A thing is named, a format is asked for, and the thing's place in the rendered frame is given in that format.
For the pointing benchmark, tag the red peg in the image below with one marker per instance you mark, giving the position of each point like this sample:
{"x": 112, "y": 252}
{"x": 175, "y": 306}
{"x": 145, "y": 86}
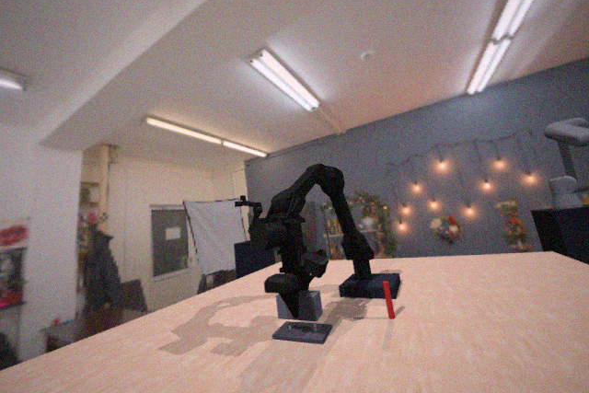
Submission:
{"x": 390, "y": 310}

